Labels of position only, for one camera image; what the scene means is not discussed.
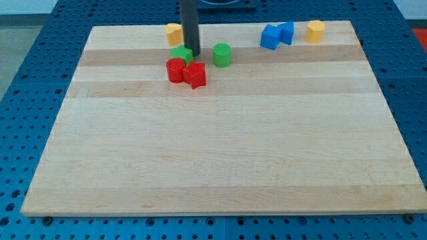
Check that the blue cube block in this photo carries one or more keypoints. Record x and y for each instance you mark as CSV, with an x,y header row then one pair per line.
x,y
270,37

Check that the red star block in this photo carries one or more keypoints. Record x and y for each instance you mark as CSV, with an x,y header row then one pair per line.
x,y
194,75

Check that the red cylinder block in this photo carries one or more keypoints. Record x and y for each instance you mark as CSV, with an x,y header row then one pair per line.
x,y
175,68

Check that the green cylinder block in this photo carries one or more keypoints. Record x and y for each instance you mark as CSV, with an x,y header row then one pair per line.
x,y
222,55

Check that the green star block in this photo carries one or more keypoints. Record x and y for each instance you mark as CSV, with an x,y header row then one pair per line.
x,y
183,53

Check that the light wooden board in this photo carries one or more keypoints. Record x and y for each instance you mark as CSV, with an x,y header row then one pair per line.
x,y
300,130

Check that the yellow heart block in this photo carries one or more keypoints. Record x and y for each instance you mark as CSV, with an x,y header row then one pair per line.
x,y
174,34

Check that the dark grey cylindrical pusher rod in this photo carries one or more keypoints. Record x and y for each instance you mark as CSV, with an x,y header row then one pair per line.
x,y
190,26

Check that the blue wedge block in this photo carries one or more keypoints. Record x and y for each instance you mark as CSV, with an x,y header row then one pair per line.
x,y
286,32

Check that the yellow hexagon block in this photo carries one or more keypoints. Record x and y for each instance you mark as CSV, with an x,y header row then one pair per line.
x,y
314,32

